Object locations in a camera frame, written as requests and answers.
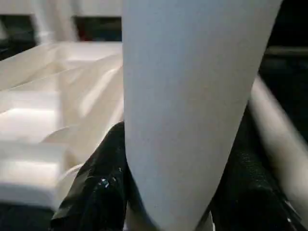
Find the white cabinet with glass doors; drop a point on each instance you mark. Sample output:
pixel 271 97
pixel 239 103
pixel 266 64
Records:
pixel 101 7

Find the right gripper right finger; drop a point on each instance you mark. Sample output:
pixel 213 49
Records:
pixel 247 192

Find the black plastic mat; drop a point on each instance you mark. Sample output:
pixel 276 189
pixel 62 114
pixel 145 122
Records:
pixel 284 72

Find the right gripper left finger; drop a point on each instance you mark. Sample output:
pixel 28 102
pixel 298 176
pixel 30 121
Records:
pixel 96 192

